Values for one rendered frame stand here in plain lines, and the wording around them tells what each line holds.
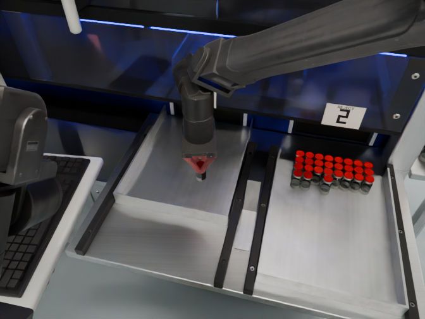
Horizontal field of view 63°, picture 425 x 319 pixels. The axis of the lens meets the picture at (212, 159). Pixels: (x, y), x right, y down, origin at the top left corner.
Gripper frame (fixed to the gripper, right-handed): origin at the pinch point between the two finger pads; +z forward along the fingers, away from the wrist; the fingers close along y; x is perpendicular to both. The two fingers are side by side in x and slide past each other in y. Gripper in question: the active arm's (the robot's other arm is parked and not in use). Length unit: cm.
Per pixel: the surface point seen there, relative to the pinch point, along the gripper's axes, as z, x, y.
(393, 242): 7.6, -38.7, -14.8
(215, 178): 9.6, -3.4, 4.9
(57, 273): 98, 69, 25
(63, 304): 98, 62, 11
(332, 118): -3.2, -30.8, 11.3
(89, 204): 54, 44, 31
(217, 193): 9.5, -3.7, 0.1
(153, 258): 9.3, 9.6, -16.1
